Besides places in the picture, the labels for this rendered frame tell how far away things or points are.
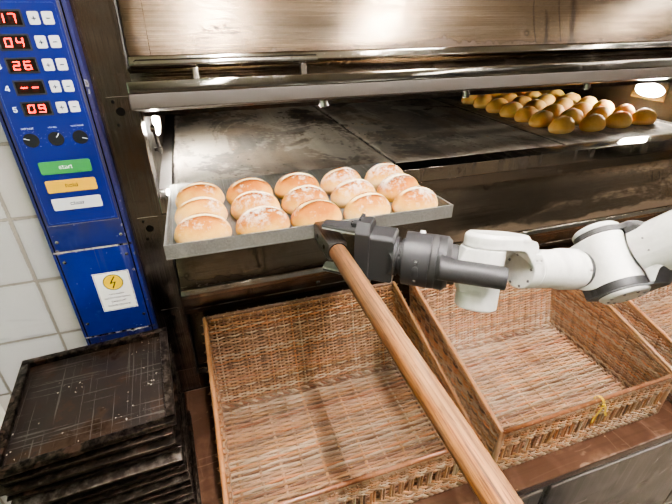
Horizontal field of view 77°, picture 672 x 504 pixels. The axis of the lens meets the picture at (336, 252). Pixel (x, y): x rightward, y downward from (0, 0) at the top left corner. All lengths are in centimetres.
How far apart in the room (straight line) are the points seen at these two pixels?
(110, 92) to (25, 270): 44
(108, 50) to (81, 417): 68
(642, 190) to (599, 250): 97
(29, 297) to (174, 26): 68
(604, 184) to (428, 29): 86
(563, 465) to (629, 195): 93
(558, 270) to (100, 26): 91
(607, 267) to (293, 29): 74
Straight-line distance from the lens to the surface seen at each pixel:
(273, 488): 112
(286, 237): 77
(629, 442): 141
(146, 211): 104
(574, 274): 80
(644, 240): 84
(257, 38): 95
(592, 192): 163
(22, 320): 123
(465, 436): 43
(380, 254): 68
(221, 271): 110
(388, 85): 90
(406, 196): 85
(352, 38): 100
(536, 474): 124
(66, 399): 100
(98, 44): 97
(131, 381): 98
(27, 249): 112
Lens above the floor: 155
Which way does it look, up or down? 30 degrees down
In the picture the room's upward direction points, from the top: straight up
